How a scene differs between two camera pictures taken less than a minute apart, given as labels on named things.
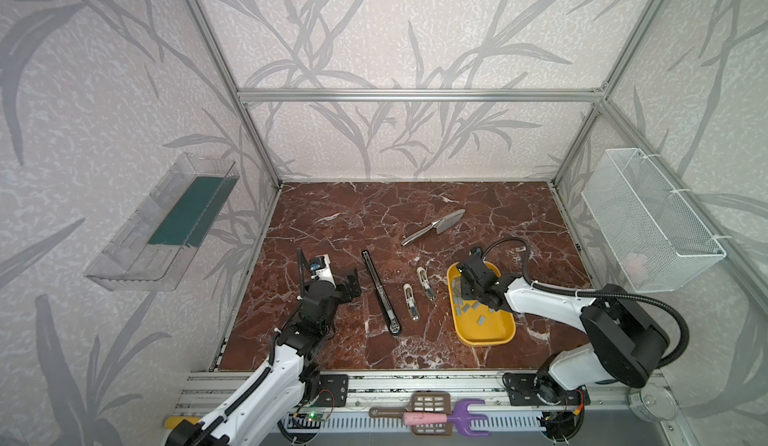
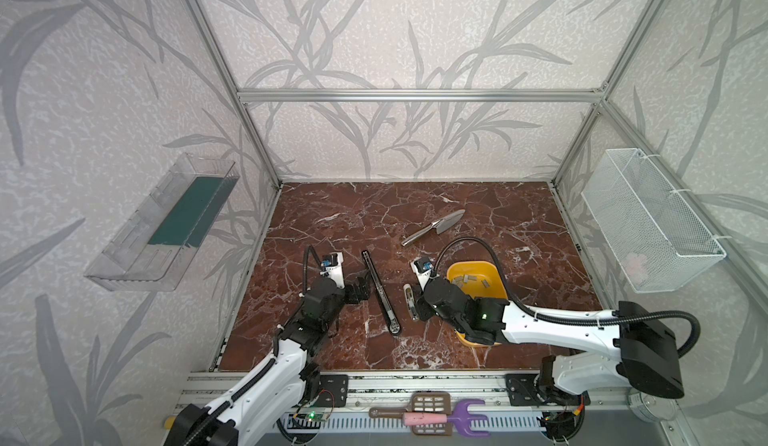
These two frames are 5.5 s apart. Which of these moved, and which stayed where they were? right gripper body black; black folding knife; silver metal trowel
Moved: right gripper body black
Stayed: silver metal trowel; black folding knife
